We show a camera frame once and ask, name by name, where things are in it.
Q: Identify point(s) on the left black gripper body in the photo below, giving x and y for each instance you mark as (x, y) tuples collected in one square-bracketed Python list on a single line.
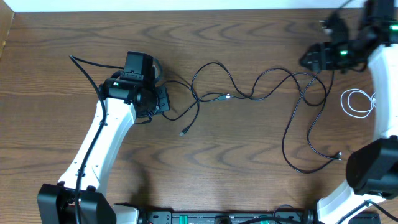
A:
[(159, 100)]

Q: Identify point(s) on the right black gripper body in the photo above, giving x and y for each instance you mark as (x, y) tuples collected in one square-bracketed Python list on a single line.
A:
[(342, 56)]

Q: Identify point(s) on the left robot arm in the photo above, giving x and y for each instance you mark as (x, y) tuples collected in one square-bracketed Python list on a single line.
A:
[(80, 195)]

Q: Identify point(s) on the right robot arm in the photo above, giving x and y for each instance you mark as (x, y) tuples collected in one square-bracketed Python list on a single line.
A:
[(371, 172)]

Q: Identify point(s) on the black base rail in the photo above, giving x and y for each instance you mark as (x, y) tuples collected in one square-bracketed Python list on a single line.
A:
[(167, 217)]

